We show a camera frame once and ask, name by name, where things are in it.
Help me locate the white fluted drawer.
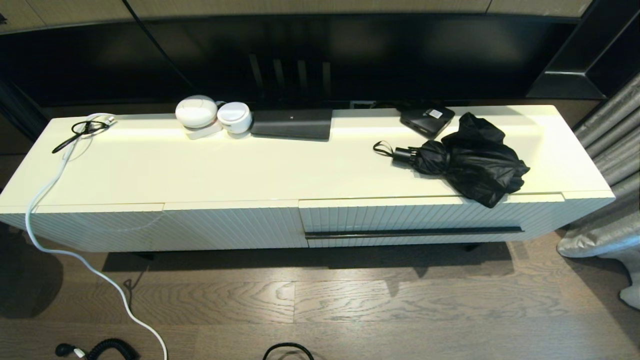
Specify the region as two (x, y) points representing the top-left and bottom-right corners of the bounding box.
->
(299, 194), (566, 249)

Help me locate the long thin black rod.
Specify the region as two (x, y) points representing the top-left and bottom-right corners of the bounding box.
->
(305, 226), (524, 240)

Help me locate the black folding umbrella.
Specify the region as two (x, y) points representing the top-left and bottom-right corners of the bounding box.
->
(372, 112), (531, 209)

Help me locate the white TV cabinet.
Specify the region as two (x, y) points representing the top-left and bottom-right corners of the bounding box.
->
(0, 104), (617, 253)

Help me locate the dark grey flat box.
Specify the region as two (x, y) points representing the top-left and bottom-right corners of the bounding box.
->
(250, 108), (333, 142)

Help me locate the small white round device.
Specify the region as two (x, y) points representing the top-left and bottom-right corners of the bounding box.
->
(217, 101), (253, 135)

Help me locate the small black labelled box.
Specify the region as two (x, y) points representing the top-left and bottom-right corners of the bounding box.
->
(400, 105), (456, 140)

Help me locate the large white round device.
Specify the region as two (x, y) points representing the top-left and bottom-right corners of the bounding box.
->
(175, 95), (223, 140)

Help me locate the black television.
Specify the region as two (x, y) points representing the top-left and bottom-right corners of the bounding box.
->
(0, 12), (586, 108)

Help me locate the black shelf unit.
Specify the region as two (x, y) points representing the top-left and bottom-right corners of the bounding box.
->
(526, 0), (640, 100)

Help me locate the grey pleated curtain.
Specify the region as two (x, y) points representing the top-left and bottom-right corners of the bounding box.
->
(556, 72), (640, 261)

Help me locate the white rounded floor object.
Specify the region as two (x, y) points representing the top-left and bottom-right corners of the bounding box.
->
(619, 260), (640, 311)

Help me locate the black cable loop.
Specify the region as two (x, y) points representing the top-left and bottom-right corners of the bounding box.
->
(262, 342), (315, 360)

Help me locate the black hanging cable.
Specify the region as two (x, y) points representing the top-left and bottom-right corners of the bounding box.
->
(122, 0), (193, 88)

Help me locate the thin black cable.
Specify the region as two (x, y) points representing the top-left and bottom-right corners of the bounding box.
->
(51, 120), (111, 154)

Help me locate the black coiled cable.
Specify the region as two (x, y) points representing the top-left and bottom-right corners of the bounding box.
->
(55, 338), (140, 360)

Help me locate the white power cable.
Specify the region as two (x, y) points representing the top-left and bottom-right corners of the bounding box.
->
(24, 113), (168, 360)

